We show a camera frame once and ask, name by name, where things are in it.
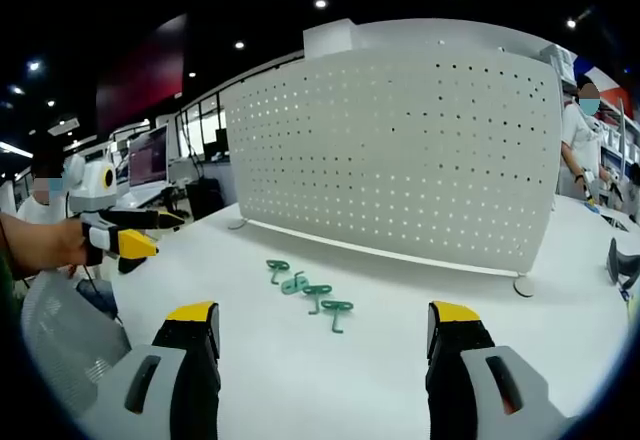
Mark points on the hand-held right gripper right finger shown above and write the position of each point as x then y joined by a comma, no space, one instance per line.
457,360

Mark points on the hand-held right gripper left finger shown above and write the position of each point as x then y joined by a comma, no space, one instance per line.
187,360

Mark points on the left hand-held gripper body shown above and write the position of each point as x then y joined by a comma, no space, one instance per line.
90,185

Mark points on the green hook assembly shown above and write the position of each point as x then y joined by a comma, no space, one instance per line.
318,291
276,265
291,285
337,306

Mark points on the white perforated mounting plate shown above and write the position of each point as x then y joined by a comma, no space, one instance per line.
390,160

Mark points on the person's left hand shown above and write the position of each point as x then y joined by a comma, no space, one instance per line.
67,245

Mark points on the computer monitor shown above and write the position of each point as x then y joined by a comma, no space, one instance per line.
148,157

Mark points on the black office chair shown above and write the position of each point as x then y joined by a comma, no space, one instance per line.
204,200

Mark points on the grey mesh chair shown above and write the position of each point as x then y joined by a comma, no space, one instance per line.
65,325

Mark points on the white box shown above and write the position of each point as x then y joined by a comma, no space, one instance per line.
327,37

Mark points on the white desk partition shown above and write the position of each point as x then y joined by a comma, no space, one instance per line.
450,37

